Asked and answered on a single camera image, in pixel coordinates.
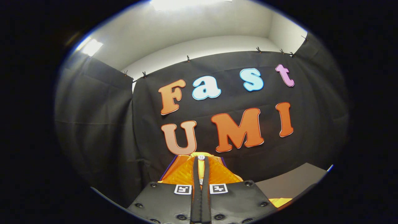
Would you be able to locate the black backdrop cloth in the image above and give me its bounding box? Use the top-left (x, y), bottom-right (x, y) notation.
top-left (54, 31), bottom-right (350, 209)

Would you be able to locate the grey box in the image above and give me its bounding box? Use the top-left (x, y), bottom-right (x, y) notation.
top-left (255, 162), bottom-right (329, 199)

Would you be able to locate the row of black cloth clips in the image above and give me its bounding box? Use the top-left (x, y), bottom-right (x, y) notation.
top-left (124, 35), bottom-right (308, 77)

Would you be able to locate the yellow polo shirt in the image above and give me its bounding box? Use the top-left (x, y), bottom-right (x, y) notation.
top-left (160, 152), bottom-right (293, 208)

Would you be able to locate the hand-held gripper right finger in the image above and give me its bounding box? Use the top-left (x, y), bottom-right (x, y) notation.
top-left (201, 156), bottom-right (278, 224)

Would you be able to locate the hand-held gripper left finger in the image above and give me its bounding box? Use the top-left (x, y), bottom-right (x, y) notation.
top-left (127, 154), bottom-right (202, 224)

